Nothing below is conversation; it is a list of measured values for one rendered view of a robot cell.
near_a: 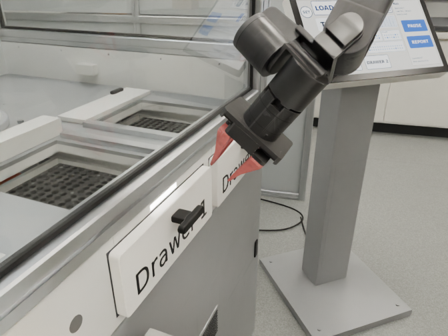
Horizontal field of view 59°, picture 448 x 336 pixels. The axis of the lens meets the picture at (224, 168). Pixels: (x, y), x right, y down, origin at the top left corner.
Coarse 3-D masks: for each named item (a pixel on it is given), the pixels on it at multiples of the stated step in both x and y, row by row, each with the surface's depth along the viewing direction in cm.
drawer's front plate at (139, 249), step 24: (192, 192) 68; (168, 216) 61; (144, 240) 56; (168, 240) 63; (120, 264) 51; (144, 264) 57; (168, 264) 64; (120, 288) 53; (144, 288) 58; (120, 312) 55
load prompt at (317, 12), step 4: (336, 0) 126; (312, 4) 123; (316, 4) 123; (320, 4) 124; (324, 4) 124; (328, 4) 124; (332, 4) 125; (312, 8) 122; (316, 8) 123; (320, 8) 123; (324, 8) 124; (328, 8) 124; (332, 8) 124; (316, 12) 122; (320, 12) 123; (324, 12) 123; (328, 12) 124; (388, 12) 130; (392, 12) 131
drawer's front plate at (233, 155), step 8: (232, 144) 83; (224, 152) 80; (232, 152) 84; (240, 152) 89; (224, 160) 80; (232, 160) 85; (240, 160) 90; (216, 168) 77; (224, 168) 81; (232, 168) 86; (216, 176) 78; (224, 176) 82; (240, 176) 92; (216, 184) 79; (224, 184) 83; (232, 184) 87; (216, 192) 80; (224, 192) 83; (216, 200) 80
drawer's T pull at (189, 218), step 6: (180, 210) 63; (186, 210) 63; (198, 210) 63; (174, 216) 62; (180, 216) 62; (186, 216) 62; (192, 216) 62; (198, 216) 63; (174, 222) 62; (180, 222) 62; (186, 222) 60; (192, 222) 61; (180, 228) 59; (186, 228) 59
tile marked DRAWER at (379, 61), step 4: (368, 56) 123; (372, 56) 124; (376, 56) 124; (380, 56) 124; (384, 56) 125; (388, 56) 125; (364, 60) 122; (368, 60) 123; (372, 60) 123; (376, 60) 124; (380, 60) 124; (384, 60) 124; (388, 60) 125; (368, 64) 122; (372, 64) 123; (376, 64) 123; (380, 64) 124; (384, 64) 124; (388, 64) 124; (368, 68) 122; (372, 68) 122; (376, 68) 123; (380, 68) 123; (384, 68) 124
